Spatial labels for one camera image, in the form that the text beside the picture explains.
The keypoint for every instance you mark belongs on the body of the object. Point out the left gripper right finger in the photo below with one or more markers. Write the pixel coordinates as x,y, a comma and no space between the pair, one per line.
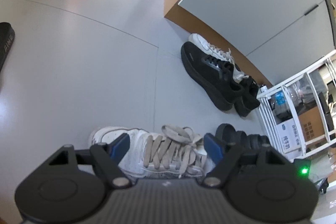
225,157

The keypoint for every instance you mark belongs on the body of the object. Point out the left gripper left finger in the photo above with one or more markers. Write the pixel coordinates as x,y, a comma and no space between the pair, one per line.
106,158

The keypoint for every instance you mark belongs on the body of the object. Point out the black clog slipper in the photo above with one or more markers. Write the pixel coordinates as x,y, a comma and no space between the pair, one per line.
227,133

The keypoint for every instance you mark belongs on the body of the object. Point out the white sneaker beige laces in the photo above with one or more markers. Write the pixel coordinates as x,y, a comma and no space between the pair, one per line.
176,152

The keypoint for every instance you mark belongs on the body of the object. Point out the black suede sneaker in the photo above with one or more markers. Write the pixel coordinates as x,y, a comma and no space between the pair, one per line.
213,75

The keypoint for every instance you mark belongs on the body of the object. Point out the white milk carton box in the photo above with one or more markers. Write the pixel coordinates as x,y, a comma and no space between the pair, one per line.
289,137

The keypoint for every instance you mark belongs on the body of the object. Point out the clear plastic water bottle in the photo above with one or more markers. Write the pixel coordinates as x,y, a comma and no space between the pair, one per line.
301,95

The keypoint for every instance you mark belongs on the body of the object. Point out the grey cabinet with wood base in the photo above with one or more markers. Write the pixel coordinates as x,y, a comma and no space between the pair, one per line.
271,40

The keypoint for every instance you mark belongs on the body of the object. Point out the black Bear slide sandal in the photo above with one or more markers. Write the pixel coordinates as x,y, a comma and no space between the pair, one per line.
7,36

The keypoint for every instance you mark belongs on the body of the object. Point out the black chunky strap clog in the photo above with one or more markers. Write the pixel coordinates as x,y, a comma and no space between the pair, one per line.
257,141

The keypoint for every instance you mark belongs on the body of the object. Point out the white wire rack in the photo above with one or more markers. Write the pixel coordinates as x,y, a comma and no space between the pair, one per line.
297,117

